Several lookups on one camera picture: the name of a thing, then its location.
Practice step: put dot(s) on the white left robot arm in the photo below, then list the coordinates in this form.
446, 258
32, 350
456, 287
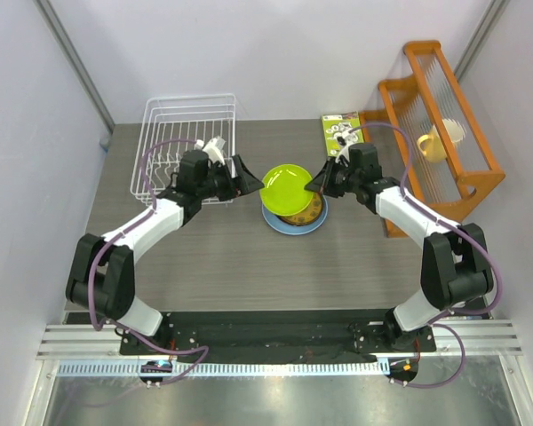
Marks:
102, 275

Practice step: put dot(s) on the aluminium rail frame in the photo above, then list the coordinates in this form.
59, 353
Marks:
288, 368

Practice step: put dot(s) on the lime green plate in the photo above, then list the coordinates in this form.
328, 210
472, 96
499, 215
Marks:
284, 192

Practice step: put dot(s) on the light blue plate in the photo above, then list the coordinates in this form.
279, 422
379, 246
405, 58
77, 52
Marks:
292, 230

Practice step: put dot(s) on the white wire dish rack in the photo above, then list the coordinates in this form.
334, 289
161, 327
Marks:
169, 128

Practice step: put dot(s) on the yellow patterned plate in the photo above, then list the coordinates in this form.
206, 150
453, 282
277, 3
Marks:
308, 215

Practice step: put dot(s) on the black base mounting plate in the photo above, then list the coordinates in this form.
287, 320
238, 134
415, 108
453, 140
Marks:
276, 337

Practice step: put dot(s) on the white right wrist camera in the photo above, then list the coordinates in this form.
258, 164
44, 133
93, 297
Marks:
345, 139

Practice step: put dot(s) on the yellow mug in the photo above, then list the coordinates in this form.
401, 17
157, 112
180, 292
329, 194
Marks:
430, 144

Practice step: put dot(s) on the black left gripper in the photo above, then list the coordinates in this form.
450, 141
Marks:
250, 184

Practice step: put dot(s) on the orange wooden shelf rack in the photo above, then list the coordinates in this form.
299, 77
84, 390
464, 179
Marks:
414, 103

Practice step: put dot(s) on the green picture book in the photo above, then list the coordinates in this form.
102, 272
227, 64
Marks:
333, 123

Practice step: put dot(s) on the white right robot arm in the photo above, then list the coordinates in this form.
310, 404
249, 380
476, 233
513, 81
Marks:
454, 266

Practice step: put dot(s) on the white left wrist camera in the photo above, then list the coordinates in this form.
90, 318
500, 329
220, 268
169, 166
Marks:
213, 148

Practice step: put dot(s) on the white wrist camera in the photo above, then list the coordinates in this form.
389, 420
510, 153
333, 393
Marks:
213, 148
345, 139

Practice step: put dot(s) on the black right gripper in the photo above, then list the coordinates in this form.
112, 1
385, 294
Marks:
326, 177

